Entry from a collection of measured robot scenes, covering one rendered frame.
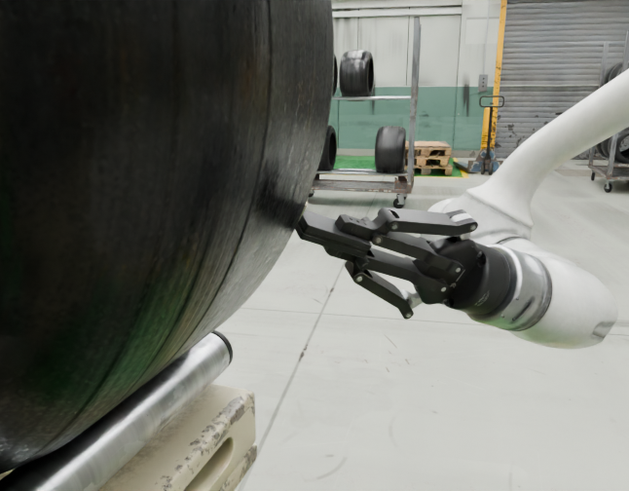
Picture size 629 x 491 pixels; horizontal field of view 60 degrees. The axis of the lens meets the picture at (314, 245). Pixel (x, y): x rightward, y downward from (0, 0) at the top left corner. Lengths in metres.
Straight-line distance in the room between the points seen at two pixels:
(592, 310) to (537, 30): 11.21
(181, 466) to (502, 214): 0.50
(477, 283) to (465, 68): 11.01
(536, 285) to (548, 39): 11.27
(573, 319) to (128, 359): 0.50
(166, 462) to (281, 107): 0.29
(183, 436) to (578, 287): 0.44
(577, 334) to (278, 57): 0.50
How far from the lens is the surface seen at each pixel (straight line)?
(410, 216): 0.51
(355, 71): 5.83
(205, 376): 0.50
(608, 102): 0.74
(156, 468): 0.46
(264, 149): 0.29
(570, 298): 0.65
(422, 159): 8.73
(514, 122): 11.71
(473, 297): 0.57
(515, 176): 0.77
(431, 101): 11.49
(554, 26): 11.87
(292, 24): 0.32
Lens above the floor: 1.14
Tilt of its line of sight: 15 degrees down
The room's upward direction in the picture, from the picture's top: straight up
